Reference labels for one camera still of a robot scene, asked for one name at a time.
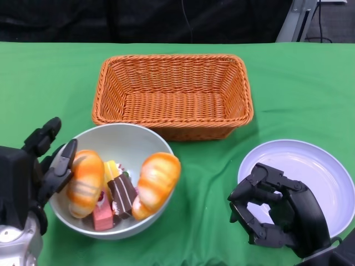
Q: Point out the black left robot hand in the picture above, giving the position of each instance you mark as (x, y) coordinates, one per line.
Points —
(59, 166)

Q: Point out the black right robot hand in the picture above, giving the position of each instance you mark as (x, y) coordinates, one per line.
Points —
(305, 216)

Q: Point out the orange striped bread roll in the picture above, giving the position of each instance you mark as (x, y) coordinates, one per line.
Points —
(156, 183)
(86, 180)

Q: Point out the yellow cake slice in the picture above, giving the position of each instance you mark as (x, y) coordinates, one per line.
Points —
(111, 171)

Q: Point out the pale green bowl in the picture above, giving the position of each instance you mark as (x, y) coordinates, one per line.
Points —
(119, 141)

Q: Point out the salmon pink cake slice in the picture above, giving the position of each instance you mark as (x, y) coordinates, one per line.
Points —
(102, 219)

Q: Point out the chocolate layered cake slice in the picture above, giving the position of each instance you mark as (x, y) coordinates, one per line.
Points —
(122, 194)

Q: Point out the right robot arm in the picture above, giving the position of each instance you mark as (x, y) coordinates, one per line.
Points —
(341, 257)

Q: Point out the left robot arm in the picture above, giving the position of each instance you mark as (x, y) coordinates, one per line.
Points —
(14, 188)

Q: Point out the lavender plate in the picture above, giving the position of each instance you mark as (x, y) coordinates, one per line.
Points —
(305, 160)

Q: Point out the orange wicker basket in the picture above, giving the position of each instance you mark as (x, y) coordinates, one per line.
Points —
(174, 110)

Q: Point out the green tablecloth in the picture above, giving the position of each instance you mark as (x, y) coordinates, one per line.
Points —
(55, 83)

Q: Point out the black cloth backdrop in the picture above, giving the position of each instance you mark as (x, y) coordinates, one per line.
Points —
(83, 19)

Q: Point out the grey metal frame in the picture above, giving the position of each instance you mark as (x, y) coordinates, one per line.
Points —
(294, 22)

